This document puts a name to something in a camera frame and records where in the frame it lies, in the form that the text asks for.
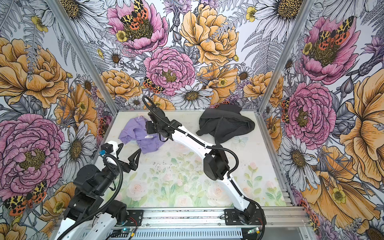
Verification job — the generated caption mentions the purple cloth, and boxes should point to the purple cloth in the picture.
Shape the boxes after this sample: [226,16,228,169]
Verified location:
[119,116,164,154]

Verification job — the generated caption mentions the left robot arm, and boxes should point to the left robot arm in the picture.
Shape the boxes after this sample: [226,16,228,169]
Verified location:
[54,141,143,240]

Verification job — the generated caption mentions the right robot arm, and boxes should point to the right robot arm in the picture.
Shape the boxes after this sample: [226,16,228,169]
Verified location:
[146,106,266,226]

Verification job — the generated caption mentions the dark grey cloth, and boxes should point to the dark grey cloth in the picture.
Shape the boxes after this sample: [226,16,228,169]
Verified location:
[196,105,256,144]

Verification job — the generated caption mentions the right green circuit board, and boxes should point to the right green circuit board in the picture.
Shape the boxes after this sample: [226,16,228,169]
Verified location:
[247,227,262,235]

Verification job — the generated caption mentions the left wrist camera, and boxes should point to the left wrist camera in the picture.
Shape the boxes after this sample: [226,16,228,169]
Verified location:
[99,141,119,157]

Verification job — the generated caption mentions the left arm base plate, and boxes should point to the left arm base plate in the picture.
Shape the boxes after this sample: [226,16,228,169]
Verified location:
[124,209,144,227]

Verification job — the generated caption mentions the aluminium front rail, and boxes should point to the aluminium front rail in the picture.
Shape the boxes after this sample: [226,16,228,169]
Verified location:
[53,206,310,230]

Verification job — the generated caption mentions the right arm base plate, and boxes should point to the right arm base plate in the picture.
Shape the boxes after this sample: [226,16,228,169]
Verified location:
[224,209,266,226]

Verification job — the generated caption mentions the left aluminium frame post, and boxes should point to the left aluminium frame post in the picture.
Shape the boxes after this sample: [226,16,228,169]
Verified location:
[47,1,119,116]

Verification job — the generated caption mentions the aluminium frame post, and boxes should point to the aluminium frame post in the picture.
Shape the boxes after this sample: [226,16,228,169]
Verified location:
[258,0,315,115]
[47,1,119,116]

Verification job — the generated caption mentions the right aluminium frame post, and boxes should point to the right aluminium frame post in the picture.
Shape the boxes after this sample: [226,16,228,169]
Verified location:
[258,0,315,115]

